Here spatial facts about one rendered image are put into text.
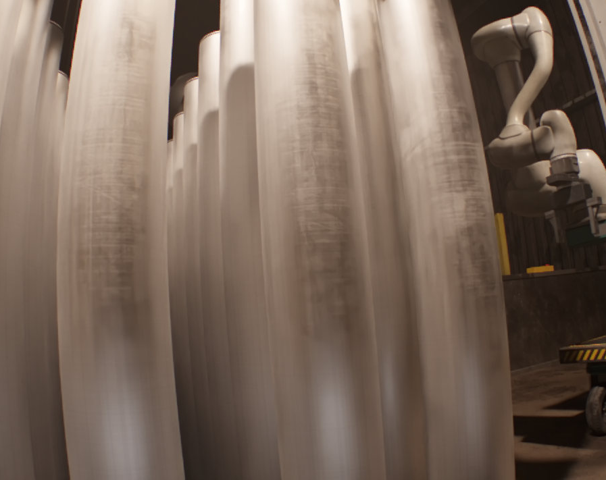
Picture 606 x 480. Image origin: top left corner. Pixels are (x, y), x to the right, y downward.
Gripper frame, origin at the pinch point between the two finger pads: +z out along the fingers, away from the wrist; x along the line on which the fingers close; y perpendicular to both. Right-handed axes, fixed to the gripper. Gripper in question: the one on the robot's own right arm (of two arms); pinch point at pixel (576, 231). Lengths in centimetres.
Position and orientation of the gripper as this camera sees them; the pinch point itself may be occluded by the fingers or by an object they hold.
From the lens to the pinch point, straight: 155.3
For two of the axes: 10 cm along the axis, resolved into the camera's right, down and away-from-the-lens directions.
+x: -4.7, 2.3, 8.5
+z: 0.8, 9.7, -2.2
